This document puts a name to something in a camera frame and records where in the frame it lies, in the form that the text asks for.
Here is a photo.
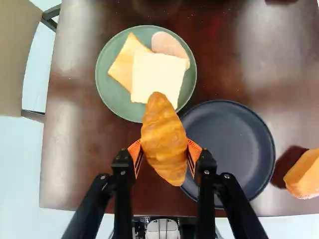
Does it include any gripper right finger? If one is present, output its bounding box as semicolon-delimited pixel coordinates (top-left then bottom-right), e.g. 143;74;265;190
185;138;270;239

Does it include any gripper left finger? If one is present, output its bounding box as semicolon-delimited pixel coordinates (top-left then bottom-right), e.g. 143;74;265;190
61;138;144;239

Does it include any golden croissant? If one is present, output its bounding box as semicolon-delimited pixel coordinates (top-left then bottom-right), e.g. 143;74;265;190
140;91;188;187

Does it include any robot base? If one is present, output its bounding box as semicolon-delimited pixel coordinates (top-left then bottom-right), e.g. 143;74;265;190
108;216;222;239

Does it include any dark blue round plate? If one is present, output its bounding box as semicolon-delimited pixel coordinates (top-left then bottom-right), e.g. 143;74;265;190
178;100;276;210

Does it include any green round plate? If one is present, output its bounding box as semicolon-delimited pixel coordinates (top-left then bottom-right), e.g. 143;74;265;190
95;24;198;123

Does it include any orange bread loaf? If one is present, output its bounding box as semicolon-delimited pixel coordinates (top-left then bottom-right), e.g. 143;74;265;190
283;147;319;200

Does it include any pale white bread slice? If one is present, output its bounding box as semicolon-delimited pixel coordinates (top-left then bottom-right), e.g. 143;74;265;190
130;49;188;111

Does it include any toasted yellow bread slice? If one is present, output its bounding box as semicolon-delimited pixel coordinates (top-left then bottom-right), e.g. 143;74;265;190
107;32;153;93

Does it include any dark brown wooden table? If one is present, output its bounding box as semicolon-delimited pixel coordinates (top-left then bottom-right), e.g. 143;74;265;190
39;0;319;218

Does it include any pink ham slice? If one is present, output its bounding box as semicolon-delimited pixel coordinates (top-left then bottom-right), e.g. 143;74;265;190
151;31;191;70

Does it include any beige chair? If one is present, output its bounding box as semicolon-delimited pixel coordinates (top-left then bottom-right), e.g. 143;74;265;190
0;0;61;123

